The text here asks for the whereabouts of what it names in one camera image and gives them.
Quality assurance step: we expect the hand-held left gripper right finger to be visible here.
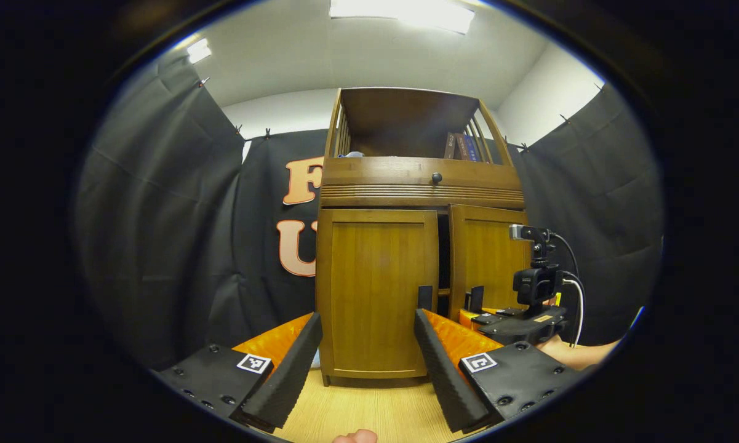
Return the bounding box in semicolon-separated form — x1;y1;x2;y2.
413;309;585;434

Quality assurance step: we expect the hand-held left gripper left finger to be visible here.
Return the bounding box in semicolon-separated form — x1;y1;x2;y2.
154;312;324;434

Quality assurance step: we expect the wooden shoe cabinet door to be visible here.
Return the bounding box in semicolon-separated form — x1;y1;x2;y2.
316;208;439;379
448;204;530;330

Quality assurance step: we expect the wooden double-door shoe cabinet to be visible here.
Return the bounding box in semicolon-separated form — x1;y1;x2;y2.
314;87;530;387

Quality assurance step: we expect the black backdrop cloth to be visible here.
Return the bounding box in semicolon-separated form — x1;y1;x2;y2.
77;52;664;370

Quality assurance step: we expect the wooden drawer with dark knob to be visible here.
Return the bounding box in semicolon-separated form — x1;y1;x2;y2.
320;157;525;210

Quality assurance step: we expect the large ceiling light panel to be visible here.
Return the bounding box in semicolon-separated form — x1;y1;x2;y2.
329;0;476;34

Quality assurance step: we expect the small ceiling light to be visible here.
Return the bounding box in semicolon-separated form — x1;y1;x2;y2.
186;38;212;64

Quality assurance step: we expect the white cable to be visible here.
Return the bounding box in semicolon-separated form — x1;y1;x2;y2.
562;278;585;346

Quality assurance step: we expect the black cable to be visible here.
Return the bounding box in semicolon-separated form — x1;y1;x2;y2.
551;233;582;279

